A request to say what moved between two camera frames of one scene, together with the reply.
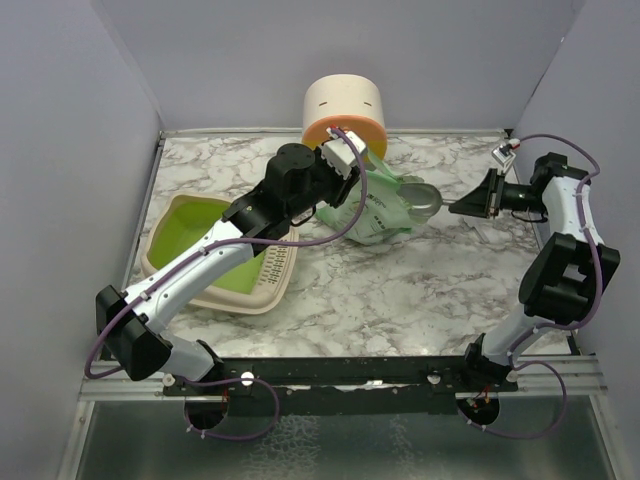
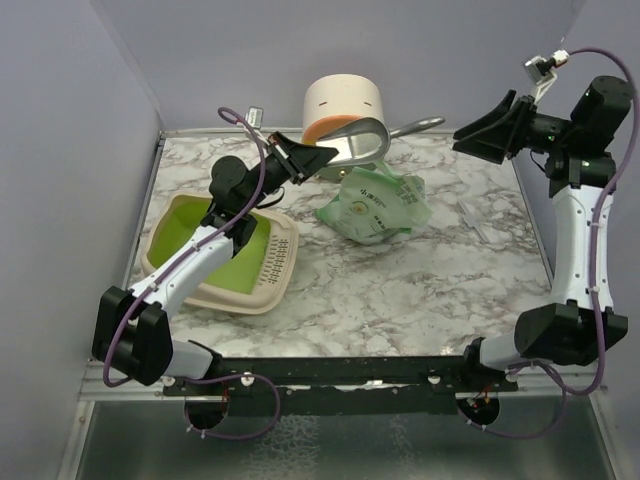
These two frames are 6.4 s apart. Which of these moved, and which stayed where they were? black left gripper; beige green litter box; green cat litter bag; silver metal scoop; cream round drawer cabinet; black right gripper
Moved: silver metal scoop; black left gripper; black right gripper
Stayed: green cat litter bag; cream round drawer cabinet; beige green litter box
